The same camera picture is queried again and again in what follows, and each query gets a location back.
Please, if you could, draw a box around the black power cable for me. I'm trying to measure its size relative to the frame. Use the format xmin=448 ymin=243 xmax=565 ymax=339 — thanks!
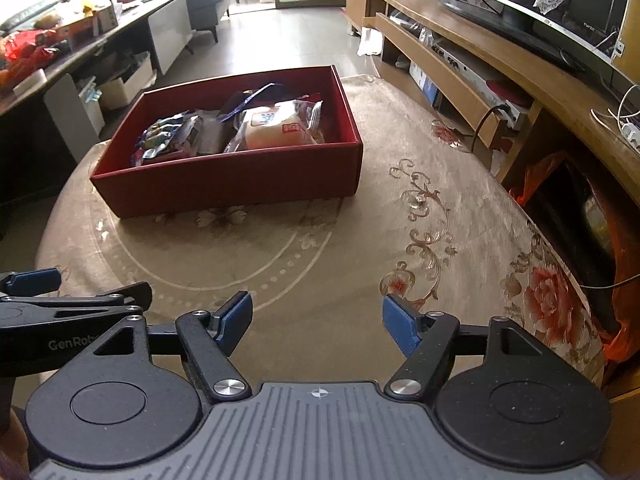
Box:
xmin=470 ymin=104 xmax=508 ymax=153

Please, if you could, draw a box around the red cardboard box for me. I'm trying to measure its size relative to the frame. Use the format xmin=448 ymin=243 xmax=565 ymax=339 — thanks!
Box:
xmin=90 ymin=64 xmax=363 ymax=219

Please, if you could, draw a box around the blue white snack packet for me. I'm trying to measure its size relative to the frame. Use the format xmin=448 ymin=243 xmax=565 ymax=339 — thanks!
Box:
xmin=131 ymin=114 xmax=201 ymax=167

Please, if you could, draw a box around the wooden television cabinet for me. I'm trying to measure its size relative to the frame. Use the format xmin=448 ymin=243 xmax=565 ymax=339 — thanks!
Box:
xmin=345 ymin=0 xmax=640 ymax=466

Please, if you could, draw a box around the white cable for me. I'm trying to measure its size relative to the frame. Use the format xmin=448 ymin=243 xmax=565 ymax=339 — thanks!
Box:
xmin=590 ymin=85 xmax=640 ymax=131

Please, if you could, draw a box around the grey sofa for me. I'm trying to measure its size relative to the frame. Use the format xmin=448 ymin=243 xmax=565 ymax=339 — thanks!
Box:
xmin=182 ymin=0 xmax=233 ymax=43

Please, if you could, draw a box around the dark-topped white coffee table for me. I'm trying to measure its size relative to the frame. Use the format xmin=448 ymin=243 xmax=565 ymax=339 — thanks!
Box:
xmin=0 ymin=0 xmax=194 ymax=206

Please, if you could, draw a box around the tan cardboard sheet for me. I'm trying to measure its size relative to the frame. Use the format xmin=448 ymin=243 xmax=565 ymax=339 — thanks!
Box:
xmin=617 ymin=0 xmax=640 ymax=78

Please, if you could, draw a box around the small cardboard box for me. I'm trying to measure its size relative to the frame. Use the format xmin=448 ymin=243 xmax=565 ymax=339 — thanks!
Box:
xmin=65 ymin=2 xmax=120 ymax=36

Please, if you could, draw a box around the clear bread packet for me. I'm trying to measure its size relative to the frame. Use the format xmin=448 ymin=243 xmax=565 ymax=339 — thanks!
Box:
xmin=224 ymin=100 xmax=326 ymax=153

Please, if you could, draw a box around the white power strip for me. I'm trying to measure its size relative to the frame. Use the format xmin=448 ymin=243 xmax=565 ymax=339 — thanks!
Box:
xmin=620 ymin=120 xmax=640 ymax=151

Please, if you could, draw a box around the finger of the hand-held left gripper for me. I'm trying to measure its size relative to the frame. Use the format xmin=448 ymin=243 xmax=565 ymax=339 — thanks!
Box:
xmin=0 ymin=282 xmax=152 ymax=333
xmin=0 ymin=269 xmax=62 ymax=297

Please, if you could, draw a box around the red plastic bag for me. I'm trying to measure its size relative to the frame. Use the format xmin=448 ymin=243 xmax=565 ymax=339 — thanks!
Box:
xmin=2 ymin=29 xmax=68 ymax=68

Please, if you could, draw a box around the crinkled silver snack packet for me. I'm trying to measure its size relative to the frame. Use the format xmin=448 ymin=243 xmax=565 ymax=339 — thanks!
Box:
xmin=190 ymin=109 xmax=236 ymax=156

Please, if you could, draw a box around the blue white box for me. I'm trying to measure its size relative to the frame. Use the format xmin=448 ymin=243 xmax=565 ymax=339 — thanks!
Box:
xmin=409 ymin=62 xmax=441 ymax=106

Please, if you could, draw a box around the white paper bag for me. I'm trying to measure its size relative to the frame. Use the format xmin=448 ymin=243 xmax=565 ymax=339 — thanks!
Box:
xmin=356 ymin=26 xmax=383 ymax=58

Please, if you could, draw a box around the white storage bin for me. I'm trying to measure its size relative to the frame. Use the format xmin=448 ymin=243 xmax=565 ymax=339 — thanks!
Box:
xmin=97 ymin=51 xmax=157 ymax=112

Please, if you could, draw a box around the orange plastic bag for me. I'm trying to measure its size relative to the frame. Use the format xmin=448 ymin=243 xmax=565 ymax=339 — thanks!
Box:
xmin=507 ymin=152 xmax=640 ymax=363

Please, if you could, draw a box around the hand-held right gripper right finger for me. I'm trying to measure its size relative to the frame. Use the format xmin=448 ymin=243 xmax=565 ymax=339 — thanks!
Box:
xmin=381 ymin=294 xmax=556 ymax=404

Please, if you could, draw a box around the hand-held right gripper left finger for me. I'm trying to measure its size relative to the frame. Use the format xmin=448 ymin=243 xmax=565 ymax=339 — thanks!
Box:
xmin=75 ymin=291 xmax=253 ymax=404

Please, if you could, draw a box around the thin black cable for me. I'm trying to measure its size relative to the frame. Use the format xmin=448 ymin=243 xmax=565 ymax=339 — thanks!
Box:
xmin=580 ymin=272 xmax=640 ymax=291

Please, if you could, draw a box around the dark blue snack packet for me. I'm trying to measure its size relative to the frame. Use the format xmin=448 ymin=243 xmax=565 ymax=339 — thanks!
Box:
xmin=217 ymin=82 xmax=278 ymax=123

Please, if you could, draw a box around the white media player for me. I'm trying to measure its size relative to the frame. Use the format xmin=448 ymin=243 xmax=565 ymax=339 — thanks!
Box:
xmin=430 ymin=40 xmax=533 ymax=126

